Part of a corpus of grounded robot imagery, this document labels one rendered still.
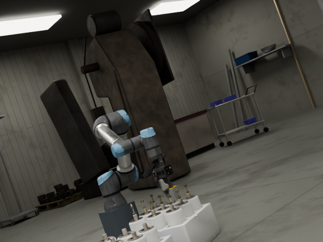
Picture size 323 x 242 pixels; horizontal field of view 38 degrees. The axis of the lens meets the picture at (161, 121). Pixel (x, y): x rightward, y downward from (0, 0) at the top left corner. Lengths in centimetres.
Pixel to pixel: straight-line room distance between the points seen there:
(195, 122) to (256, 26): 337
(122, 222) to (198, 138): 660
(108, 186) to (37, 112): 719
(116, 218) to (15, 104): 720
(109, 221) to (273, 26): 902
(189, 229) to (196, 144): 701
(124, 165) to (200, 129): 661
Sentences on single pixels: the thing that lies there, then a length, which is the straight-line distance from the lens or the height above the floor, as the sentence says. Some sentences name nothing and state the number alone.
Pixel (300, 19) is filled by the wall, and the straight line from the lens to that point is 1117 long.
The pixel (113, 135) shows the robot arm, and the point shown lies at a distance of 264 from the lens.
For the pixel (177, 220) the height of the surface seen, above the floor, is 20.
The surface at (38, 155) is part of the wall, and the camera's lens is 996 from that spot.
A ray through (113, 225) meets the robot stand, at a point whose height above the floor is 21.
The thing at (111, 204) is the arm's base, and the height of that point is 33.
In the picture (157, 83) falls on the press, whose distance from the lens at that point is 626.
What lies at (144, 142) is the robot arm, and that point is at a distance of 247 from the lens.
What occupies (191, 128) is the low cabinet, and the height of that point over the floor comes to 53.
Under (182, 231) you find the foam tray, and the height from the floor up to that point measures 15.
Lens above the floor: 66
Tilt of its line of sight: 1 degrees up
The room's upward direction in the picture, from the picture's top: 20 degrees counter-clockwise
